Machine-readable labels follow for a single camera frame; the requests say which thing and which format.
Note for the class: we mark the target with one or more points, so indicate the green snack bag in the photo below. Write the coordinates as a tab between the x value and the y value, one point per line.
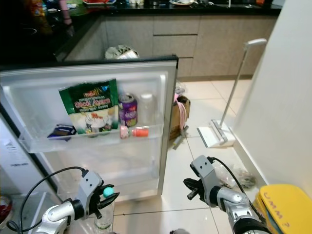
87	105

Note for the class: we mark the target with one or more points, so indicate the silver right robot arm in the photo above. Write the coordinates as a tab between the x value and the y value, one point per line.
239	209

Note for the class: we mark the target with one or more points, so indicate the clear water bottle teal cap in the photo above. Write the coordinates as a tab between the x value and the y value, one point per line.
105	222

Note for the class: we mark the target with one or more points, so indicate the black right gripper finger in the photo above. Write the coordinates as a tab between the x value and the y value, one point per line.
192	183
195	195

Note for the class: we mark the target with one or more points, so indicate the grey-green bag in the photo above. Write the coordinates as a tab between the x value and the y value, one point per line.
122	52

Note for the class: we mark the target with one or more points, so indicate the dark blue packet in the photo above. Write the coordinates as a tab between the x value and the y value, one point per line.
62	132

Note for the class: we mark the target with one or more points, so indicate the crumpled clear plastic bag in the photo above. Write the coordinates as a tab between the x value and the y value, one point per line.
236	178

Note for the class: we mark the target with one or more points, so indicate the translucent plastic container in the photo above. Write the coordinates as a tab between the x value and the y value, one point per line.
147	109

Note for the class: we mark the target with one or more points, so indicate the white flat mop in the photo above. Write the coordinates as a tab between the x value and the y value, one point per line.
217	136

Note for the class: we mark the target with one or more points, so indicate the red tray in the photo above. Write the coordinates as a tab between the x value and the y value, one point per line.
100	2

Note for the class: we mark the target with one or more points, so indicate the silver fridge door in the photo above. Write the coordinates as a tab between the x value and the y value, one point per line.
102	161

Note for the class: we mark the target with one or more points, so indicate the large cardboard box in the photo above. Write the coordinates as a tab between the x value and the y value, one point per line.
180	131

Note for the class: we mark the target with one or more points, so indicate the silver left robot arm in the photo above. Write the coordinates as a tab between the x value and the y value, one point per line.
58	217

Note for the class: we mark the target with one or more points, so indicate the pink patterned bottle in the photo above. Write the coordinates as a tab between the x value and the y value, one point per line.
66	12

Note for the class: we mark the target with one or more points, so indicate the bowl of red food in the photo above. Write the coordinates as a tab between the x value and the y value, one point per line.
5	209

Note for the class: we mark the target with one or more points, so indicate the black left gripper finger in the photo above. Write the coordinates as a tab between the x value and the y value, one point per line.
114	195
108	204

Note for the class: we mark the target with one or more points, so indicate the yellow pedal bin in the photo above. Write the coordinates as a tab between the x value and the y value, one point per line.
282	209

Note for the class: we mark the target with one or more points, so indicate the small bottle orange cap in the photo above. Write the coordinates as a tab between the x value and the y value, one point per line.
135	131

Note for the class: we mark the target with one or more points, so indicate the white bowl on plate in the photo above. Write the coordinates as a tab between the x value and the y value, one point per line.
183	2

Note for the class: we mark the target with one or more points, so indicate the purple drink can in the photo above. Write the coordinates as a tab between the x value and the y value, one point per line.
127	111

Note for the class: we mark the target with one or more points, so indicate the silver fridge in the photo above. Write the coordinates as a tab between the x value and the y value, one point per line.
14	161

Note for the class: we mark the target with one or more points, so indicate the pink plastic item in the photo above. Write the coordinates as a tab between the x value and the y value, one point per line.
183	109

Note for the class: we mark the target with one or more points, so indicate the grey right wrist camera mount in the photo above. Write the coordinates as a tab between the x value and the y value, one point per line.
204	170

